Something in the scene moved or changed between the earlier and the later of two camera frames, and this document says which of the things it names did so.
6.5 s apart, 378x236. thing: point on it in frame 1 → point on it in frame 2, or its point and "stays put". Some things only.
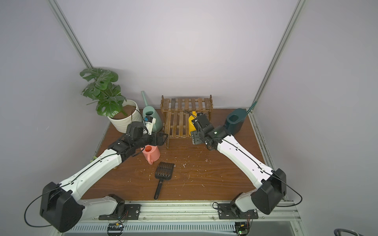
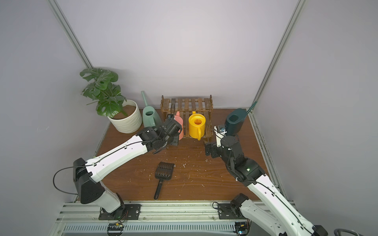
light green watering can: x=150 y=111 stays put
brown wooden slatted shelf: x=176 y=113 stays put
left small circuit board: x=115 y=229 stays put
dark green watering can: x=235 y=119 stays put
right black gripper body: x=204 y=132 → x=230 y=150
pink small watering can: x=151 y=153 → x=178 y=119
